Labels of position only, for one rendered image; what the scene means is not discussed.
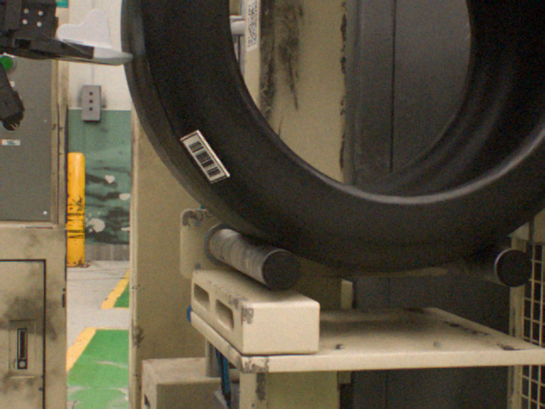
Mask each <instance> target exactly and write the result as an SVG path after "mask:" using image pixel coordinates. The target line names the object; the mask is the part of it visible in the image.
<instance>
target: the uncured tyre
mask: <svg viewBox="0 0 545 409"><path fill-rule="evenodd" d="M465 1H466V5H467V9H468V18H469V26H470V55H469V62H468V72H467V76H466V79H465V83H464V85H463V89H462V93H461V96H460V98H459V101H458V102H457V104H456V107H455V110H454V112H452V114H451V115H450V118H449V119H448V121H447V122H446V124H445V126H444V127H443V129H442V130H441V132H440V133H439V134H438V136H437V137H436V138H435V139H434V140H433V142H431V143H430V144H429V145H428V146H427V147H426V148H425V149H424V150H423V151H422V153H420V154H419V155H418V156H417V157H416V158H414V159H413V160H411V161H410V162H409V163H407V164H405V165H404V166H402V167H400V168H399V169H397V170H395V171H393V172H390V174H388V175H386V176H384V177H381V178H379V179H376V180H374V181H368V182H365V183H361V184H357V185H352V186H348V185H346V184H344V183H341V182H339V181H337V180H335V179H333V178H331V177H328V176H326V175H325V174H323V172H321V171H320V170H317V169H316V168H314V167H313V166H312V165H310V164H308V163H307V162H306V161H304V160H303V159H302V158H300V157H299V156H298V155H297V154H296V153H295V152H294V151H293V150H292V149H291V148H290V147H288V146H287V145H286V144H285V143H284V142H283V141H282V140H281V139H280V138H279V136H278V135H277V134H276V133H275V132H274V129H273V128H272V127H271V125H270V124H268V123H267V121H266V120H265V119H264V118H263V116H262V115H261V112H260V111H259V108H258V107H257V105H256V104H255V102H254V100H253V98H252V96H251V94H250V93H249V91H248V88H247V86H246V84H245V82H244V79H243V76H242V73H241V71H240V69H239V64H238V60H237V56H236V53H235V49H234V44H233V40H232V28H231V18H230V0H121V10H120V41H121V51H122V52H124V53H129V54H132V55H133V56H134V59H133V60H132V61H130V62H126V63H124V64H123V69H124V74H125V78H126V82H127V85H128V86H129V92H130V95H131V98H132V101H133V103H134V106H135V111H136V113H137V116H138V118H139V120H140V122H141V125H142V127H143V130H144V132H145V134H146V137H147V139H149V140H150V142H151V144H152V145H153V147H154V149H155V151H156V153H157V155H158V156H159V157H160V159H161V160H162V162H163V164H164V165H165V166H166V168H167V169H168V170H169V171H170V172H171V174H172V176H173V177H174V178H175V179H176V180H177V181H178V182H179V183H180V184H181V186H182V187H183V188H184V189H185V190H186V191H187V192H188V193H190V195H191V196H192V197H193V198H194V199H195V200H196V201H197V202H199V203H200V204H201V205H202V206H203V207H204V208H205V209H206V210H207V211H210V212H211V213H212V214H213V216H215V217H216V218H218V219H219V220H221V221H222V222H224V223H226V225H228V226H230V227H232V228H234V229H236V230H238V231H239V232H240V233H243V234H245V235H247V237H251V238H252V239H257V240H259V241H261V242H264V243H266V244H269V245H274V246H276V247H278V248H281V249H283V250H286V251H290V252H291V253H293V254H294V255H297V256H300V257H301V258H303V259H306V260H308V261H311V262H316V263H319V264H323V265H326V266H331V267H335V268H343V269H348V270H356V271H365V272H399V271H408V270H416V269H418V268H420V267H426V266H431V265H436V264H440V263H444V262H450V261H451V262H453V261H455V260H458V259H461V258H463V257H464V256H467V255H469V254H472V253H474V252H476V251H479V250H482V249H484V248H485V247H487V246H488V245H491V244H493V243H496V242H497V241H499V240H501V239H503V238H505V236H507V235H508V234H510V233H511V232H513V231H514V230H517V229H519V228H520V227H522V226H523V225H525V224H526V223H527V222H528V221H529V220H531V219H532V218H533V217H534V216H536V215H537V214H538V213H539V212H540V211H542V210H543V209H544V208H545V0H465ZM196 130H198V132H199V133H200V134H201V136H202V137H203V138H204V140H205V141H206V142H207V144H208V145H209V146H210V147H211V149H212V150H213V151H214V154H215V156H216V157H217V158H218V159H219V161H220V162H221V164H222V165H223V167H224V168H225V170H226V171H227V174H228V175H230V176H229V177H226V178H224V179H222V180H219V181H216V182H214V183H211V182H210V181H208V179H207V178H206V176H205V175H204V173H203V172H202V170H201V169H200V167H199V166H198V164H197V163H196V161H195V160H194V158H193V157H192V155H191V154H190V153H189V152H188V151H187V149H186V148H185V146H184V145H183V143H182V142H181V139H182V138H184V137H186V136H188V135H191V134H193V133H194V132H196Z"/></svg>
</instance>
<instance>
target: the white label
mask: <svg viewBox="0 0 545 409"><path fill-rule="evenodd" d="M181 142H182V143H183V145H184V146H185V148H186V149H187V151H188V152H189V153H190V154H191V155H192V157H193V158H194V160H195V161H196V163H197V164H198V166H199V167H200V169H201V170H202V172H203V173H204V175H205V176H206V178H207V179H208V181H210V182H211V183H214V182H216V181H219V180H222V179H224V178H226V177H229V176H230V175H228V174H227V171H226V170H225V168H224V167H223V165H222V164H221V162H220V161H219V159H218V158H217V157H216V156H215V154H214V151H213V150H212V149H211V147H210V146H209V145H208V144H207V142H206V141H205V140H204V138H203V137H202V136H201V134H200V133H199V132H198V130H196V132H194V133H193V134H191V135H188V136H186V137H184V138H182V139H181Z"/></svg>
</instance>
